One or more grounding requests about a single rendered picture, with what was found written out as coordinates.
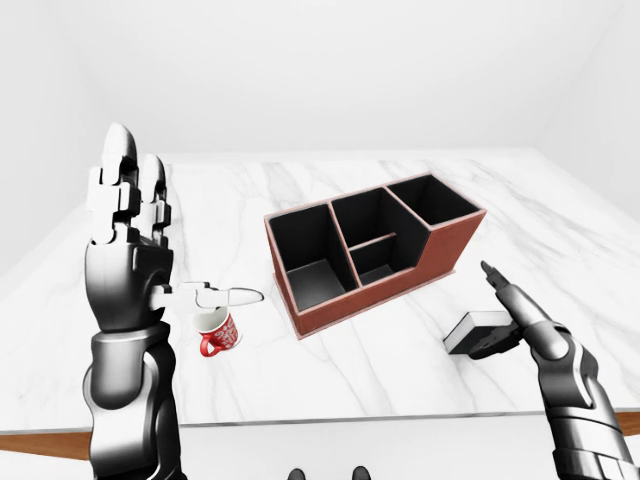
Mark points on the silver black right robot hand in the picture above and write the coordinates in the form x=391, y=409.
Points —
x=525, y=310

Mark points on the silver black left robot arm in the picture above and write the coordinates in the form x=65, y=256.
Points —
x=130, y=400

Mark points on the red white patterned mug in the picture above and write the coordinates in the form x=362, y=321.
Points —
x=220, y=332

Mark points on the red-brown desk caddy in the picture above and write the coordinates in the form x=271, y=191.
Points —
x=370, y=245

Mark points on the small dark rounded shape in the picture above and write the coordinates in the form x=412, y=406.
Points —
x=296, y=474
x=360, y=473

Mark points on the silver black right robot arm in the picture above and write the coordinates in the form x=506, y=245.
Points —
x=580, y=410

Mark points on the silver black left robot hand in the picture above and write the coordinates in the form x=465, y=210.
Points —
x=117, y=280

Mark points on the black white book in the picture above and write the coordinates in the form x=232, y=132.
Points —
x=472, y=332

